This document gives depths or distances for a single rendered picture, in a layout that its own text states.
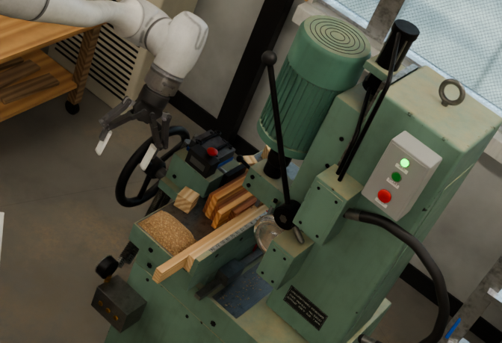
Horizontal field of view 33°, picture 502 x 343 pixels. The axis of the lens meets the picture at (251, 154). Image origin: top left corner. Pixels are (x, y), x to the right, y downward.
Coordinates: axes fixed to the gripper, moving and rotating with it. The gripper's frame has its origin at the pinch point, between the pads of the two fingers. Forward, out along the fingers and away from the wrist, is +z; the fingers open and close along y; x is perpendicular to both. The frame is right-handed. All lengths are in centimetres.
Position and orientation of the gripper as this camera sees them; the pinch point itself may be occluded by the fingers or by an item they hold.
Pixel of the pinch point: (122, 157)
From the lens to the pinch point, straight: 223.4
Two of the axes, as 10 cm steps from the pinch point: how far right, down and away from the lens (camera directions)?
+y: 7.7, 3.0, 5.7
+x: -4.2, -4.4, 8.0
